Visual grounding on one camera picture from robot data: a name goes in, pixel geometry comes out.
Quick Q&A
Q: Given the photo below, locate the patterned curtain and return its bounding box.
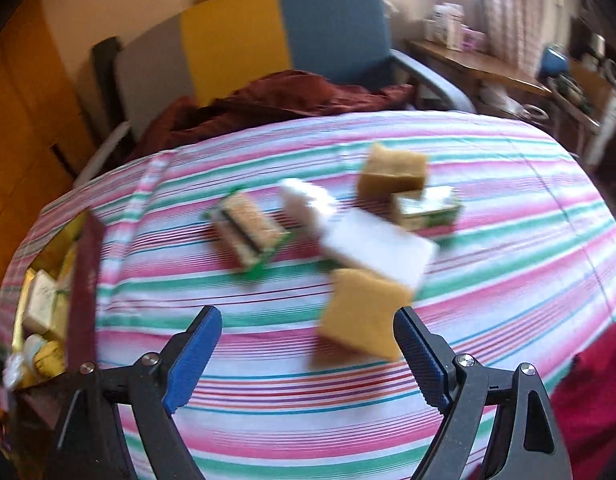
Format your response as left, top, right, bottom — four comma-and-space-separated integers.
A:
480, 0, 544, 81

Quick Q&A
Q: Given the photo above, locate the blue round container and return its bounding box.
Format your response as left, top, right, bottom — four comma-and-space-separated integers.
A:
538, 45, 571, 81

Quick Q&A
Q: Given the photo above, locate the red cloth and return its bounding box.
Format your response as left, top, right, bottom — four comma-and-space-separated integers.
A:
550, 322, 616, 480

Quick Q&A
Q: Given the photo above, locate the striped bed sheet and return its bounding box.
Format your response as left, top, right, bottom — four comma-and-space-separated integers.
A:
0, 110, 616, 480

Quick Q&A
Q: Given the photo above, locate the black upright panel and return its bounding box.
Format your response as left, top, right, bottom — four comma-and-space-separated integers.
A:
91, 37, 124, 126

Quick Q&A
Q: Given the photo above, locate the wooden desk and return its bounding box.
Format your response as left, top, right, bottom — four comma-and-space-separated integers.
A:
405, 40, 554, 96

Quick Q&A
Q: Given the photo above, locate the orange wooden wardrobe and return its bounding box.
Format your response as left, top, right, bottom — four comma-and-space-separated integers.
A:
0, 0, 96, 281

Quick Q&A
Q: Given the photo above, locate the cluttered side rack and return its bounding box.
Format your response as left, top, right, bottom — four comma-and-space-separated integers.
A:
548, 15, 616, 161

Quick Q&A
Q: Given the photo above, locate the gold cardboard box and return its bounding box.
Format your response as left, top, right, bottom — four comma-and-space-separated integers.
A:
0, 210, 106, 411

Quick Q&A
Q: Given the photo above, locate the white box with blue print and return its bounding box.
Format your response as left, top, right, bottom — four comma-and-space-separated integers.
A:
433, 4, 464, 51

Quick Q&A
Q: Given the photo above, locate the yellow sponge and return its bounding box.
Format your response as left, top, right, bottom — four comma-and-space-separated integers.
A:
310, 268, 414, 366
357, 142, 430, 206

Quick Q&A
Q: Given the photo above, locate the green scouring pad pack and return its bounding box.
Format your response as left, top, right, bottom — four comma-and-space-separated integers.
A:
205, 187, 291, 278

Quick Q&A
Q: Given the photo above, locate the small pink box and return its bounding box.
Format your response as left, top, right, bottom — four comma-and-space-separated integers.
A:
460, 27, 489, 53

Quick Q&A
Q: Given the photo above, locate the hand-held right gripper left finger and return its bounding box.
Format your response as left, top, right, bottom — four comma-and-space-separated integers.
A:
47, 305, 223, 480

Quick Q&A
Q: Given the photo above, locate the small green carton box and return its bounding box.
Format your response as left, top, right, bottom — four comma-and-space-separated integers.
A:
390, 185, 463, 233

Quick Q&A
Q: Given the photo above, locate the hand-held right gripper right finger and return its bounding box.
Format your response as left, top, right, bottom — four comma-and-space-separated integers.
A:
394, 306, 573, 480

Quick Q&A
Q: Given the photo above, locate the white sponge block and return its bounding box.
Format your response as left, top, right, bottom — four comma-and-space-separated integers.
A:
320, 208, 439, 293

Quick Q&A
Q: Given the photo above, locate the grey yellow blue chair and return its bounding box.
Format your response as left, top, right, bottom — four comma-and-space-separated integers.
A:
73, 0, 476, 181

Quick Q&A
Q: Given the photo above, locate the maroon cloth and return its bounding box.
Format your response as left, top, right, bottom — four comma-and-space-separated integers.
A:
133, 70, 416, 161

